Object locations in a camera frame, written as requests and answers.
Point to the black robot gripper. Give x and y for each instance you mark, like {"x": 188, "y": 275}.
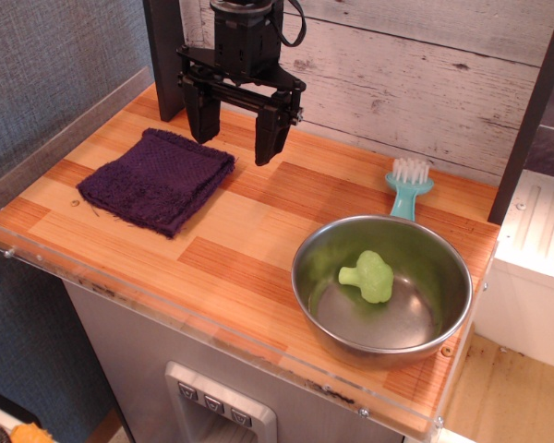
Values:
{"x": 243, "y": 68}

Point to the purple folded cloth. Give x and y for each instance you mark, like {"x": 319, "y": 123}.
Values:
{"x": 160, "y": 183}

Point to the teal dish brush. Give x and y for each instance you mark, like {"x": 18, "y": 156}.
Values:
{"x": 409, "y": 178}

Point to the green toy broccoli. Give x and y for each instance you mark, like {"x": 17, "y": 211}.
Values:
{"x": 371, "y": 275}

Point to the stainless steel bowl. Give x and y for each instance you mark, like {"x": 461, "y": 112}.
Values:
{"x": 431, "y": 297}

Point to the clear acrylic table guard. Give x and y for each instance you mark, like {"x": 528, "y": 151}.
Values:
{"x": 226, "y": 278}

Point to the grey toy fridge cabinet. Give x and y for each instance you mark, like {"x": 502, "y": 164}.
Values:
{"x": 134, "y": 348}

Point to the silver dispenser button panel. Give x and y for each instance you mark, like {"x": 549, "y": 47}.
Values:
{"x": 208, "y": 411}

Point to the orange object at corner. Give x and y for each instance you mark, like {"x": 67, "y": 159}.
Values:
{"x": 30, "y": 433}

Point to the dark left support post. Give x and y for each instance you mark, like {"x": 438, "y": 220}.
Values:
{"x": 165, "y": 33}

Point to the dark support post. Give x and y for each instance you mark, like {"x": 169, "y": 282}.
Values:
{"x": 532, "y": 118}
{"x": 165, "y": 33}

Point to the dark right support post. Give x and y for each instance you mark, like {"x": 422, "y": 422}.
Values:
{"x": 532, "y": 118}

